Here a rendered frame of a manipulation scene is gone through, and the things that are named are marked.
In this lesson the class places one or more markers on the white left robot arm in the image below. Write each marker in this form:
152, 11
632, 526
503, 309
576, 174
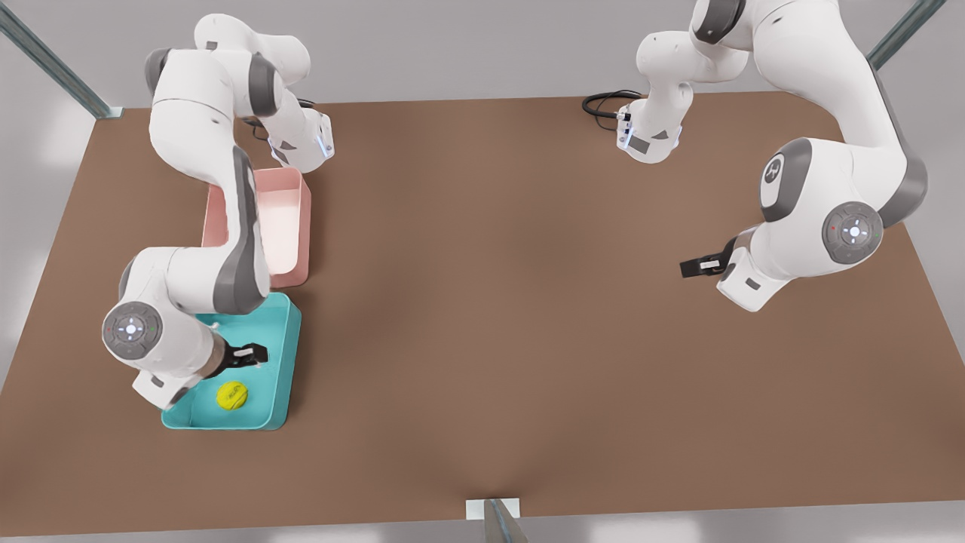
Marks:
822, 196

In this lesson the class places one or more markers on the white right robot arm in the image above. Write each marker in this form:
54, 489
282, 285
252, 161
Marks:
192, 136

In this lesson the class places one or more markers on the teal rectangular bin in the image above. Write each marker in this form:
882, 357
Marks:
264, 377

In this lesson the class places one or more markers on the yellow ball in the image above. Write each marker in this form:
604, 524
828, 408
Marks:
232, 395

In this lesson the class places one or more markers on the pink rectangular bin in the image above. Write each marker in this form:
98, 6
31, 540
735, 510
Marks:
283, 226

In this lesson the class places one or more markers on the silver frame post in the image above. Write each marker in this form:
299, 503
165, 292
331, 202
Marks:
497, 520
53, 64
905, 30

